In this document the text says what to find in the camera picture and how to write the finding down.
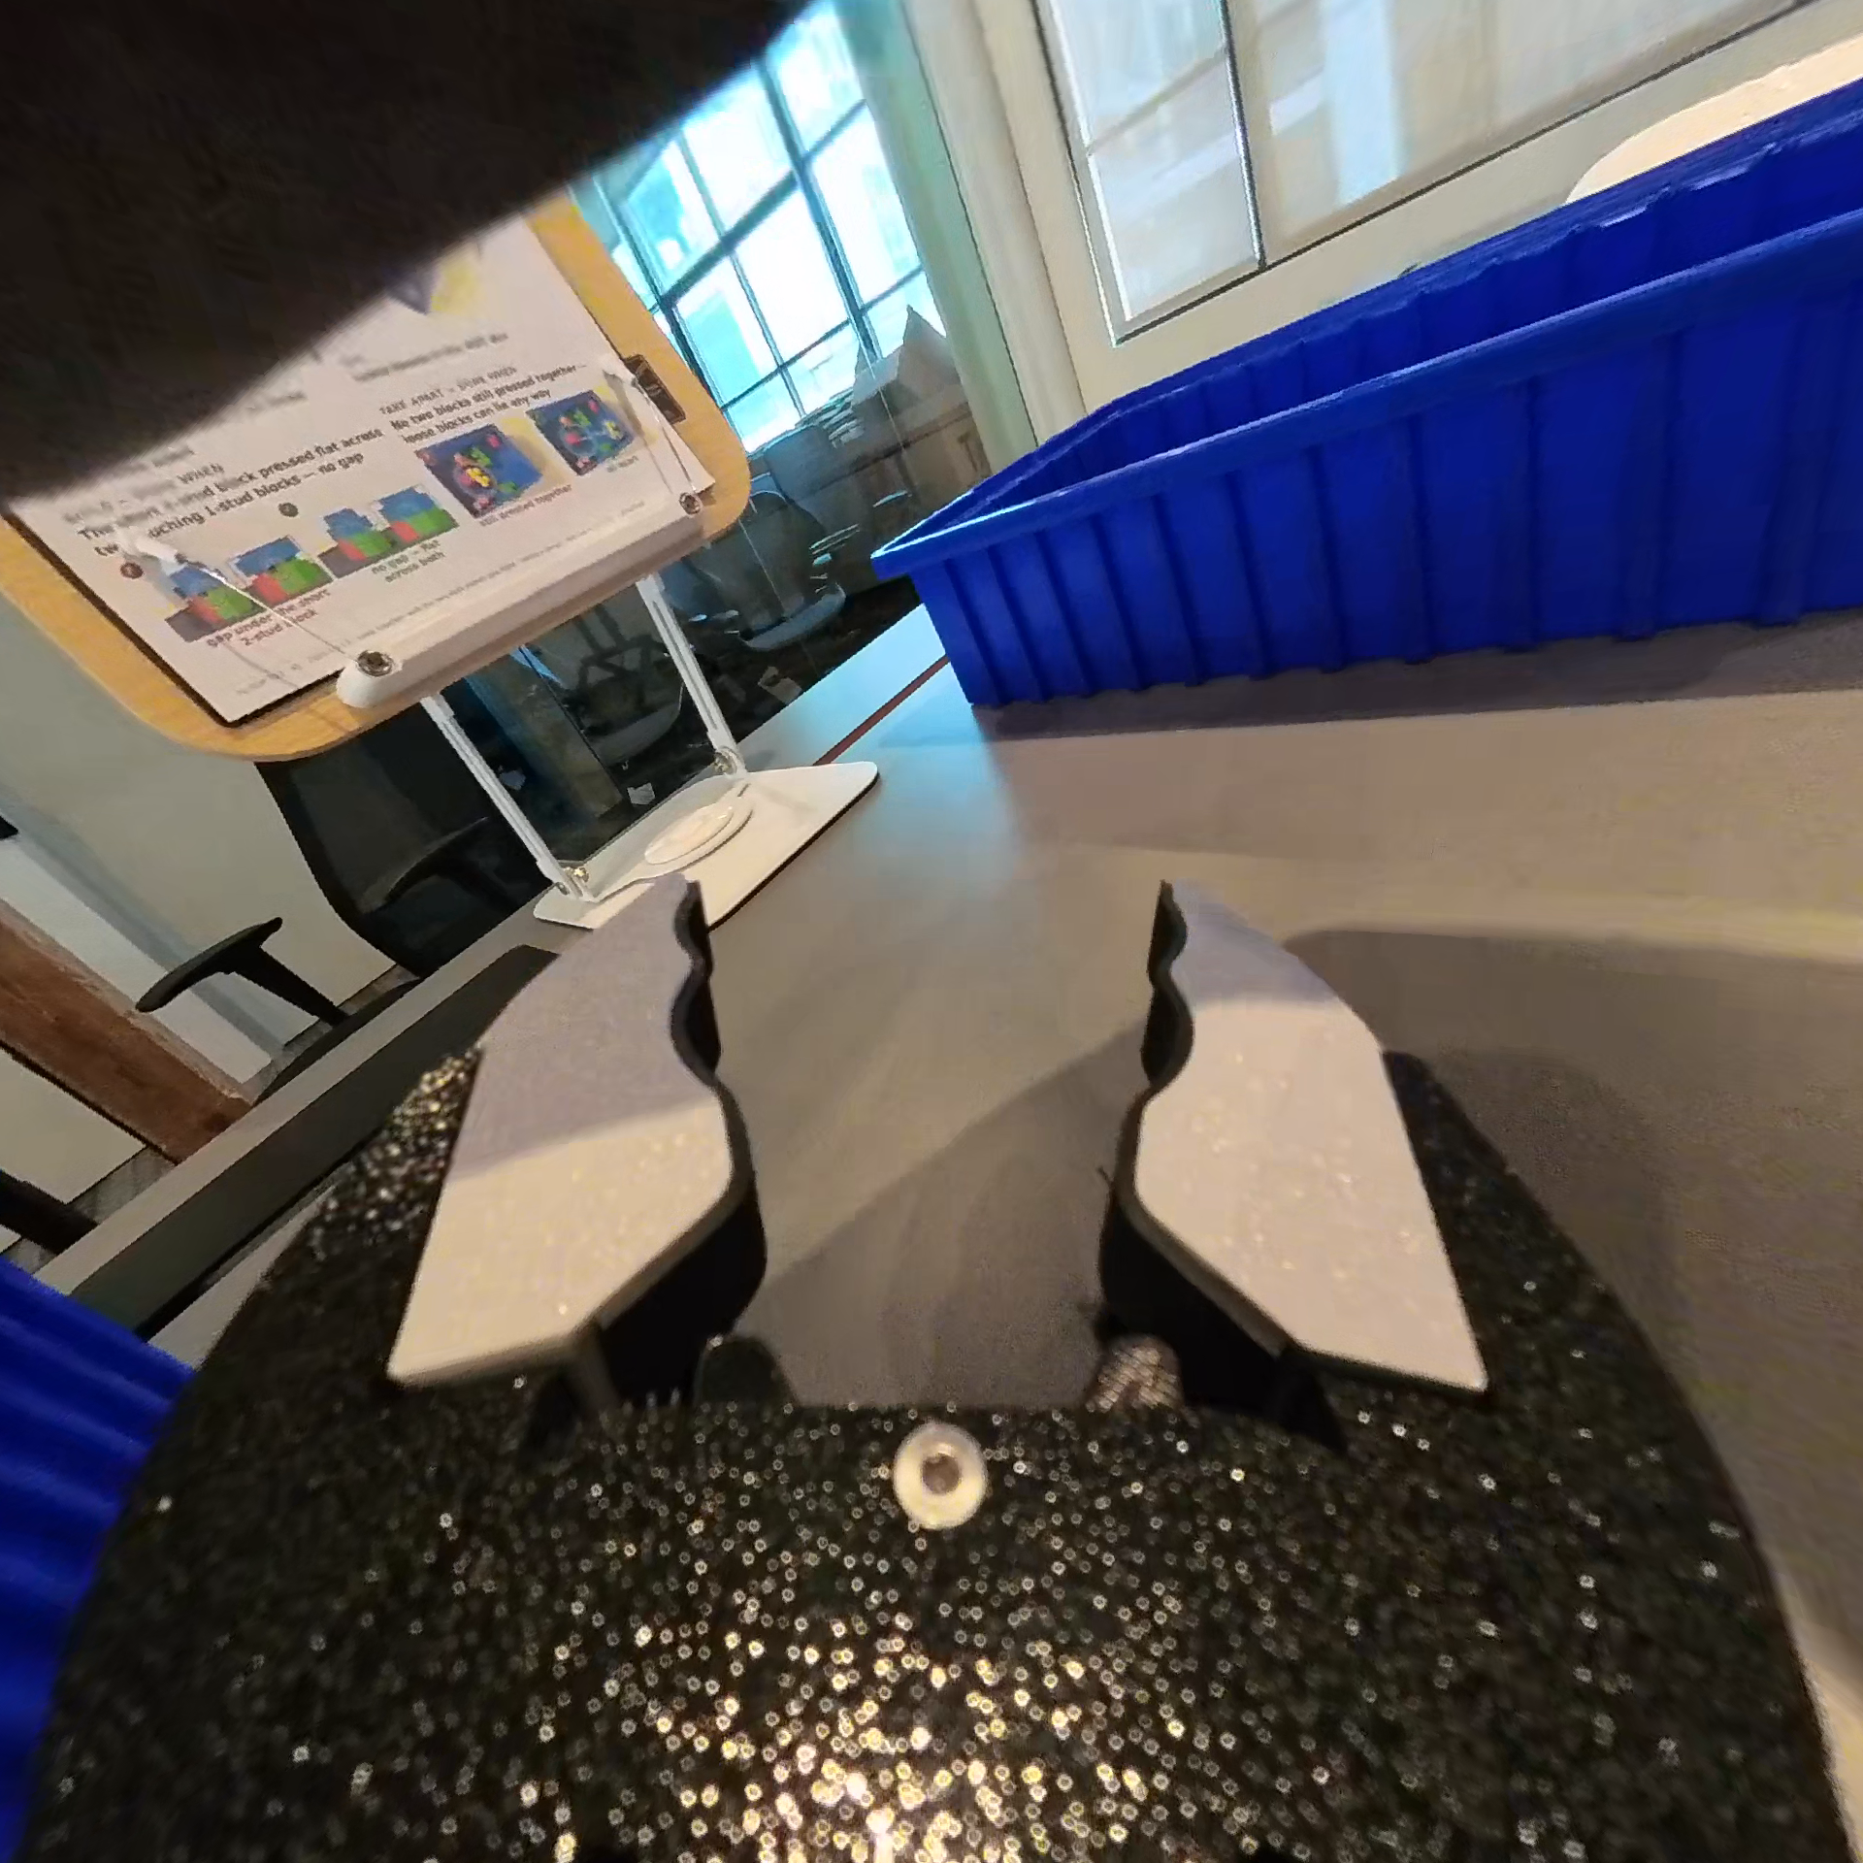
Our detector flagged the blue plastic bin with blocks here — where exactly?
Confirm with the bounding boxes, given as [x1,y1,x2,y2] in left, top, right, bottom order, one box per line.
[0,1258,198,1863]

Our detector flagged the instruction sheet on stand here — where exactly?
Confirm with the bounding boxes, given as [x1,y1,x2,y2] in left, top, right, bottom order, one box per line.
[0,195,754,760]

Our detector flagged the black office chair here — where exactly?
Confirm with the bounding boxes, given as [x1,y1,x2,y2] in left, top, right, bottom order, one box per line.
[139,715,584,1020]

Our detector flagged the white framed window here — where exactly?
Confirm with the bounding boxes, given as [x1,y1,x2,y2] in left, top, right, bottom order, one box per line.
[1035,0,1863,347]

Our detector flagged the large blue plastic bin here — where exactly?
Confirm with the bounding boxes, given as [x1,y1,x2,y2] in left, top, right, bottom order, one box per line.
[870,87,1863,712]

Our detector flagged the white board stand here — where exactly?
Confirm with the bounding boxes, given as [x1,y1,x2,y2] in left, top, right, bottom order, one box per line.
[338,574,884,930]

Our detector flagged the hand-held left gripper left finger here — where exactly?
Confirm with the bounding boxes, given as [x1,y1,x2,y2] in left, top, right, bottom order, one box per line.
[388,874,770,1421]

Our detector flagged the dark framed background window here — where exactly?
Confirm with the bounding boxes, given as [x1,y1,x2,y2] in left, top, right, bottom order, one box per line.
[604,16,957,440]

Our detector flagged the brown wooden panel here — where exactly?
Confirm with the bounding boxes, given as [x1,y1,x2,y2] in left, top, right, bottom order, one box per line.
[0,900,254,1166]

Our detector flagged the stack of cardboard boxes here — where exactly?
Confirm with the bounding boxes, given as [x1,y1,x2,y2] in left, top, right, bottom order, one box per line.
[858,313,992,440]

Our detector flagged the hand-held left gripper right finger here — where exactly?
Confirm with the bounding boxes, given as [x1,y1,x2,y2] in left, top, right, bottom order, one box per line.
[1093,877,1490,1443]

